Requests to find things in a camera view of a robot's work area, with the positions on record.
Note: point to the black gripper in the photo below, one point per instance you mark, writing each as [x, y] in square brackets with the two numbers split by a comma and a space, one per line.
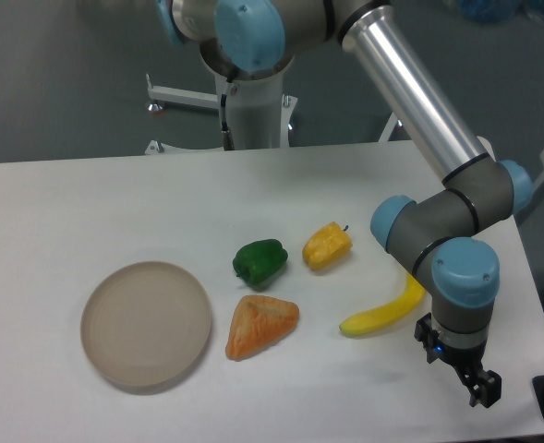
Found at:
[462, 351]

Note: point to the yellow toy pepper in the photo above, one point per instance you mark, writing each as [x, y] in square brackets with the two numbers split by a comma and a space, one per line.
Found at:
[328, 245]

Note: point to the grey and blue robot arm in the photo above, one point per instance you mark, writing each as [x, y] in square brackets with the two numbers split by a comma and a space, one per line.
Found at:
[245, 43]

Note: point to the green toy pepper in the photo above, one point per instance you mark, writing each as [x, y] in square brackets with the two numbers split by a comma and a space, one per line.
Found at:
[259, 261]

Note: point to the yellow toy banana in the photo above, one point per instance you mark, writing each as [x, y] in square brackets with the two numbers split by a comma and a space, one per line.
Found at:
[384, 316]

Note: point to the orange triangular toy bread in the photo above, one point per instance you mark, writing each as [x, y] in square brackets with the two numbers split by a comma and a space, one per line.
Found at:
[258, 322]

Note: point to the beige round plate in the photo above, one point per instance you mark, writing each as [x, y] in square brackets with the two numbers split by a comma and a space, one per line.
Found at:
[146, 326]

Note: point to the blue bag in background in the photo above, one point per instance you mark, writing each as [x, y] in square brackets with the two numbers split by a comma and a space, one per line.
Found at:
[492, 12]

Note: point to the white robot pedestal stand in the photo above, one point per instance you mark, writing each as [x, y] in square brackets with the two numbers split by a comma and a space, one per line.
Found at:
[253, 110]

